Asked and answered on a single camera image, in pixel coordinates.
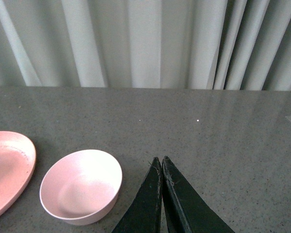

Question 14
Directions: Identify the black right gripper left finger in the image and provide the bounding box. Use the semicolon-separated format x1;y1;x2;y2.
113;157;163;233

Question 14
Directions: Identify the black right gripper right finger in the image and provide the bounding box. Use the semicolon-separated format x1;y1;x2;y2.
162;156;234;233

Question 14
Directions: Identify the pink bowl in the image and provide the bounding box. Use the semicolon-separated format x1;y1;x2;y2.
39;150;123;226

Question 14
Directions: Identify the white curtain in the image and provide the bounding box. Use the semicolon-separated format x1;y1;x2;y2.
0;0;291;91

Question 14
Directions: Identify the pink plate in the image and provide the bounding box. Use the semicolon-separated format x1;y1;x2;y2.
0;131;36;216

